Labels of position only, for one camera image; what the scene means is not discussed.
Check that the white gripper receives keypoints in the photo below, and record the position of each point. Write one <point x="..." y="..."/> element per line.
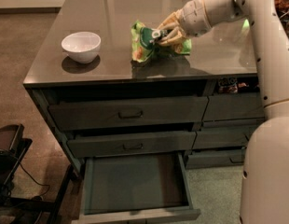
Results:
<point x="194" y="19"/>

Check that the green rice chip bag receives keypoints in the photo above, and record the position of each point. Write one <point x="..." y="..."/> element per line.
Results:
<point x="145" y="46"/>

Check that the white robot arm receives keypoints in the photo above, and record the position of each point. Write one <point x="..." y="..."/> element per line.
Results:
<point x="265" y="175"/>

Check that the snack bag in top drawer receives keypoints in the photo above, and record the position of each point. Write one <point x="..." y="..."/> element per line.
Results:
<point x="228" y="85"/>

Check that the top left drawer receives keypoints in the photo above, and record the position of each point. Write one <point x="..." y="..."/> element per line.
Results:
<point x="130" y="112"/>

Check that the top right drawer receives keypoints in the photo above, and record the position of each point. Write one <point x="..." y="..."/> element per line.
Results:
<point x="234" y="106"/>

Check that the middle right drawer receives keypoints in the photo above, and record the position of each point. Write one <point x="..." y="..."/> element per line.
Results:
<point x="230" y="136"/>

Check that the middle left drawer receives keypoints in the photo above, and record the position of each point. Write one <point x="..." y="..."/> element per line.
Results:
<point x="132" y="143"/>

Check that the bottom right drawer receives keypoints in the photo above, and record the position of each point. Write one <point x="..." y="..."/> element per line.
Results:
<point x="211" y="159"/>

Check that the open bottom left drawer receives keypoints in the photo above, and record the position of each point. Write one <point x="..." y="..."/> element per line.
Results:
<point x="139" y="189"/>

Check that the grey kitchen island cabinet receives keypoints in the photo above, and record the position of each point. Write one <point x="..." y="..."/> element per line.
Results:
<point x="55" y="78"/>

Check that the white ceramic bowl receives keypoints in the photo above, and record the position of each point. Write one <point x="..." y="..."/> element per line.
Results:
<point x="82" y="47"/>

